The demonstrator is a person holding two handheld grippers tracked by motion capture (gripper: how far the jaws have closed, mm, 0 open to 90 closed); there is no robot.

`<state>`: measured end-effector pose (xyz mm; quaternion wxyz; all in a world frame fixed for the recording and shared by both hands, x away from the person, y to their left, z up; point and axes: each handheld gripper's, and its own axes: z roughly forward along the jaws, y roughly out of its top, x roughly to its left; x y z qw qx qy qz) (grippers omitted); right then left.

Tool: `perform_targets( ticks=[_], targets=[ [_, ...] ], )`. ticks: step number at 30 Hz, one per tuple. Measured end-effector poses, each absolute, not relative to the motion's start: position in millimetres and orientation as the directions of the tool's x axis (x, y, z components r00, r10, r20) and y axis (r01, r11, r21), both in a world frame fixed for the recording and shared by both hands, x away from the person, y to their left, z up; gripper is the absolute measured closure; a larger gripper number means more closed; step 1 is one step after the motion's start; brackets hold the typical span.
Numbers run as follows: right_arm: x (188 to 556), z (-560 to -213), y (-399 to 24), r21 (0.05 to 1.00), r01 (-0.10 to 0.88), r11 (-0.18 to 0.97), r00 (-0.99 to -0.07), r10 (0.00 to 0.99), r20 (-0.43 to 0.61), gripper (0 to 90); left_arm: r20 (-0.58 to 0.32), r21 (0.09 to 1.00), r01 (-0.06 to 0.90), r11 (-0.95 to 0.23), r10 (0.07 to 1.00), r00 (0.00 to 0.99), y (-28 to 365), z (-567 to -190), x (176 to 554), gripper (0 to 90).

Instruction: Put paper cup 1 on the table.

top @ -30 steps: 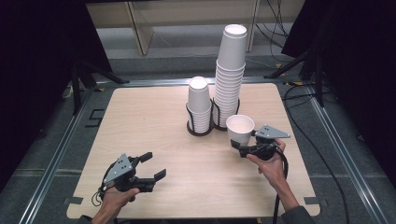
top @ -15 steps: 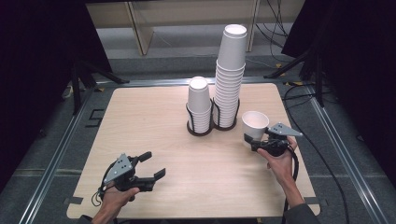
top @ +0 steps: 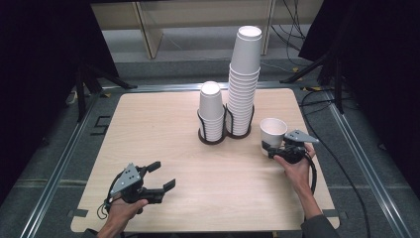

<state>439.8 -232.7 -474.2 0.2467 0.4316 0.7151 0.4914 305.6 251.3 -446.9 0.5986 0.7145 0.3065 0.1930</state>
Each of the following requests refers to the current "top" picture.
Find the black metal stand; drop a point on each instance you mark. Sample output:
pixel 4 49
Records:
pixel 336 82
pixel 82 89

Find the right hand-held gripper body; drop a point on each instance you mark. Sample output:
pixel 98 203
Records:
pixel 294 148

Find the person's right hand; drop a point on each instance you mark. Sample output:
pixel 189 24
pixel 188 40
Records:
pixel 298 172

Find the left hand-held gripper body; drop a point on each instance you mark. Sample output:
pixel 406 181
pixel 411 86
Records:
pixel 127 180

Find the light wooden shelf unit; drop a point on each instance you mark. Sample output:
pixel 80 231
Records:
pixel 148 29

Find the white paper cup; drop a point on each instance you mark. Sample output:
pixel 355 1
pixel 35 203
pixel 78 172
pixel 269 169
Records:
pixel 274 130

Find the aluminium floor rail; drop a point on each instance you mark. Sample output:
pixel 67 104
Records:
pixel 369 172
pixel 56 172
pixel 165 88

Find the person's left hand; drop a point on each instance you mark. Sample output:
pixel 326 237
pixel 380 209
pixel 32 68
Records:
pixel 120 210

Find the short stack of paper cups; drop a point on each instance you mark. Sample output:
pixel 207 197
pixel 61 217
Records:
pixel 211 109

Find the tall stack of paper cups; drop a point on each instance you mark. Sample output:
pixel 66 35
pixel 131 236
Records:
pixel 244 86

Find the black curtain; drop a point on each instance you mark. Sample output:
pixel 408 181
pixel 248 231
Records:
pixel 379 66
pixel 39 82

